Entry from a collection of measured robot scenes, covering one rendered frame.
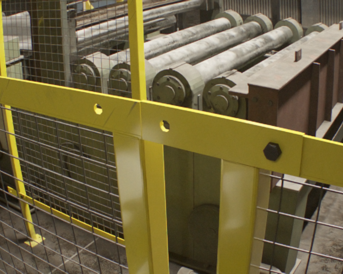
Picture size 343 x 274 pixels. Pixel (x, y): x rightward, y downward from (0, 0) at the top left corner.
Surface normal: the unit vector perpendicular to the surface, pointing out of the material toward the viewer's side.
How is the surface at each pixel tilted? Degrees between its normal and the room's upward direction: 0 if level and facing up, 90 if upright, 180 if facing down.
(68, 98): 90
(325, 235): 0
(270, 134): 90
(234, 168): 90
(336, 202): 0
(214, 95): 90
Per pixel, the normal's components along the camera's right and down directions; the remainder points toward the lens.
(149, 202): 0.84, 0.19
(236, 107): -0.29, 0.43
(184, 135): -0.55, 0.36
